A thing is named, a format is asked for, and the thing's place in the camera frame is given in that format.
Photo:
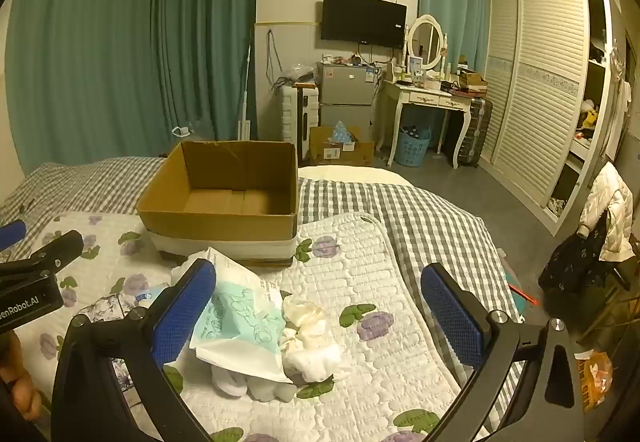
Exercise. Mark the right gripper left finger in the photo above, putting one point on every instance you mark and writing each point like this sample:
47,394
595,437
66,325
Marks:
88,403

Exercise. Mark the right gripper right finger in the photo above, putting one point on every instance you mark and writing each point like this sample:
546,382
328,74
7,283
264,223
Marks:
546,404

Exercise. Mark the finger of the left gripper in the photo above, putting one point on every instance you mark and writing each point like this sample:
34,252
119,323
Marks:
52,257
11,234

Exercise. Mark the white navy floral tissue pack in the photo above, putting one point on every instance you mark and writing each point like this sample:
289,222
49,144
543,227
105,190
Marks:
115,307

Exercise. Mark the teal white towel package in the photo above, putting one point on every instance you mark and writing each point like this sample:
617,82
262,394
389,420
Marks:
241,326

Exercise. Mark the white sock with navy cuff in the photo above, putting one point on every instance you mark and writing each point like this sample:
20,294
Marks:
237,385

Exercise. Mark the brown cardboard box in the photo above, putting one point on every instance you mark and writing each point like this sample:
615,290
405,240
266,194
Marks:
238,197

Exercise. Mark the white sock pair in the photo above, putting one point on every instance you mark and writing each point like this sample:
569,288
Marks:
314,358

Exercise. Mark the cream cloth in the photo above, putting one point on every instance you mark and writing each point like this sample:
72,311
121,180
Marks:
309,322

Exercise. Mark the person's left hand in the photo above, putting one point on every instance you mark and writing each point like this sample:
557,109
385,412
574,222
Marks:
25,396

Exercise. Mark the orange plastic bag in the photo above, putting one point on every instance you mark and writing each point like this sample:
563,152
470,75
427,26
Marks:
595,371

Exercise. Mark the grey checked bed sheet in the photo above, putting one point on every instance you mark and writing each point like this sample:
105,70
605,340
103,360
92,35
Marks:
422,227

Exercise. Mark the white floral quilted mat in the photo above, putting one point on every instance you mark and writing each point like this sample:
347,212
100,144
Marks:
392,384

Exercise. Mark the white mop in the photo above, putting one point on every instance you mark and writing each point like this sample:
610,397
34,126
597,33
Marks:
244,121

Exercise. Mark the teal curtain left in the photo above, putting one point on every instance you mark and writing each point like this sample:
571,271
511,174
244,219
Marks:
88,80

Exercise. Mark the white jacket on chair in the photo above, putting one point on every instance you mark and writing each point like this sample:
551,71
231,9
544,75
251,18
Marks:
611,196

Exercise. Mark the dark striped suitcase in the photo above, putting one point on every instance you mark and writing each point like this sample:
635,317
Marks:
475,136

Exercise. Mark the cardboard box on floor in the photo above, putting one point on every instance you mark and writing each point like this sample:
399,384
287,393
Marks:
339,145

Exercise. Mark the white suitcase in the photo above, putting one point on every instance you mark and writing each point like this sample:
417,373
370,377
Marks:
299,114

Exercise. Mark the blue laundry basket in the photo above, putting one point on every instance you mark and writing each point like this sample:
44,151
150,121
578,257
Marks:
413,143

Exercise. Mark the silver mini fridge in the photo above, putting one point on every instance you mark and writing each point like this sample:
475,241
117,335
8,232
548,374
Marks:
347,95

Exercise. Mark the white dressing table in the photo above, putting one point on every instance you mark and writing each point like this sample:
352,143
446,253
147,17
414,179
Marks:
393,99

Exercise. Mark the white louvered wardrobe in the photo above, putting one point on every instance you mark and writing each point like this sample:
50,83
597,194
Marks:
549,73

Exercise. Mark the white oval vanity mirror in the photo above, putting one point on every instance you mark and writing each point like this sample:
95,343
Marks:
425,43

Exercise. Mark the black wall television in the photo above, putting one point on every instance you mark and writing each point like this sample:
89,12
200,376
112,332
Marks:
372,22

